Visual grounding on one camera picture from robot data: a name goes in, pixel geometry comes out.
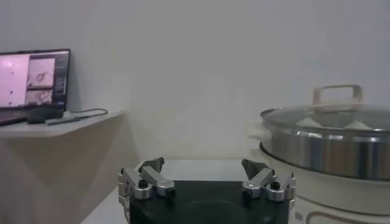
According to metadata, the black computer mouse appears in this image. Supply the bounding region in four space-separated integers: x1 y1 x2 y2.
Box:
26 105 65 125

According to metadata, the stainless steel steamer basket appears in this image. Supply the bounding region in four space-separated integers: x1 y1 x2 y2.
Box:
260 121 390 181

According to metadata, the black usb adapter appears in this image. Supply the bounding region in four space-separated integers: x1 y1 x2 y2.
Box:
45 115 92 126

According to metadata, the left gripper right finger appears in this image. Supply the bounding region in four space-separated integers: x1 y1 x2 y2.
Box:
241 158 297 203

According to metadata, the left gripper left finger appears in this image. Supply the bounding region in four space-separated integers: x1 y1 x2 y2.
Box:
118 156 177 201

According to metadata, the white side desk with mouse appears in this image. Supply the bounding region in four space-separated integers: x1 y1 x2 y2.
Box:
0 110 141 224

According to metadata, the black laptop with mouse beside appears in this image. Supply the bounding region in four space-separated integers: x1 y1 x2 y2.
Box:
0 48 71 126

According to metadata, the thin black adapter cable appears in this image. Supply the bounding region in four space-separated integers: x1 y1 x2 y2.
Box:
68 108 110 120

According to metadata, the glass lid with cream handle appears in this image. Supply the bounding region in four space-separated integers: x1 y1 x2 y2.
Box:
260 84 390 135

